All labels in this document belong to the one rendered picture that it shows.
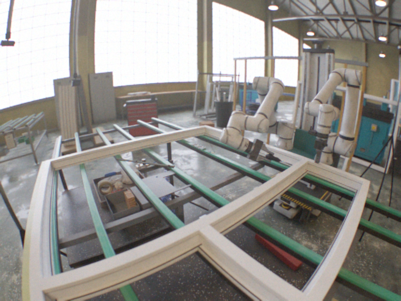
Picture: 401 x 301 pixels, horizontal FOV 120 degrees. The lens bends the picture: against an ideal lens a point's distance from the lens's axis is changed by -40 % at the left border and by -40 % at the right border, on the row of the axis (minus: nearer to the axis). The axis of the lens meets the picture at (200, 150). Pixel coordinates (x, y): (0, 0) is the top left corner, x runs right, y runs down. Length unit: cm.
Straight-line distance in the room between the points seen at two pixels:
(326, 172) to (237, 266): 85
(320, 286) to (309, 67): 187
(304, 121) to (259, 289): 178
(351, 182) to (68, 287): 132
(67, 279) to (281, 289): 55
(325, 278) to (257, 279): 19
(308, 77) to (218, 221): 171
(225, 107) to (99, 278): 527
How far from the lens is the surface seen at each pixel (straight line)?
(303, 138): 208
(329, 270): 60
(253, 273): 53
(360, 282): 73
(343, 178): 121
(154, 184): 102
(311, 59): 212
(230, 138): 109
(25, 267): 71
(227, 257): 57
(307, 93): 206
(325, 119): 114
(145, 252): 57
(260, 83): 159
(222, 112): 553
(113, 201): 137
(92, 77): 766
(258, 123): 109
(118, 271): 58
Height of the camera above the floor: 137
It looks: 21 degrees down
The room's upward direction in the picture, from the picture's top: straight up
